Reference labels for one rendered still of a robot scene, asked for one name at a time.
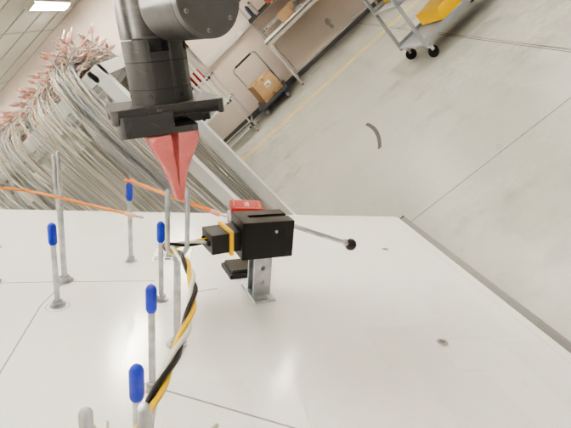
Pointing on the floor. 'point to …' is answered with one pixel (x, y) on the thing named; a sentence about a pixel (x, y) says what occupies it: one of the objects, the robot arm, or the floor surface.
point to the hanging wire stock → (105, 144)
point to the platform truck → (274, 95)
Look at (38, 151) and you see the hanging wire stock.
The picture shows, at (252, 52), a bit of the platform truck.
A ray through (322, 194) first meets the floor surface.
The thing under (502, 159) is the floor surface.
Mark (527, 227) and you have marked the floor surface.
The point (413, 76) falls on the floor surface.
